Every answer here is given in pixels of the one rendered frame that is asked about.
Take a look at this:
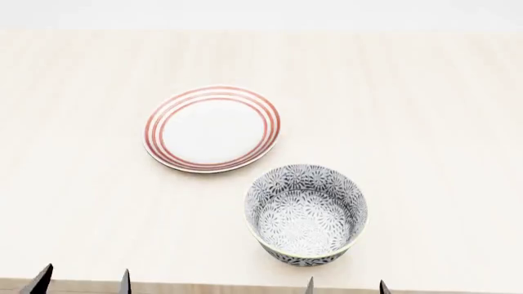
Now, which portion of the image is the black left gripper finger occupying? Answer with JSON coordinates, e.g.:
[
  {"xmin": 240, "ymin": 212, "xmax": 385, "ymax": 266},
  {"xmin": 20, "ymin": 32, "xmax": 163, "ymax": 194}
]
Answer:
[
  {"xmin": 19, "ymin": 262, "xmax": 55, "ymax": 294},
  {"xmin": 118, "ymin": 268, "xmax": 133, "ymax": 294}
]

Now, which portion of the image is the black floral patterned bowl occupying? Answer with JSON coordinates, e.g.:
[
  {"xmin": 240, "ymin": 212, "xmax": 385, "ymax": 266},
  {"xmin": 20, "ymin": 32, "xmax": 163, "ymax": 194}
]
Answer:
[{"xmin": 244, "ymin": 163, "xmax": 369, "ymax": 268}]

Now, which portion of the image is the white plate with red rings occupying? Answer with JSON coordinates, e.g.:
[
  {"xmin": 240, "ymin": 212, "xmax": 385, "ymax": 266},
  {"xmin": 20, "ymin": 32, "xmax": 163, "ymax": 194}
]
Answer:
[{"xmin": 142, "ymin": 84, "xmax": 282, "ymax": 175}]

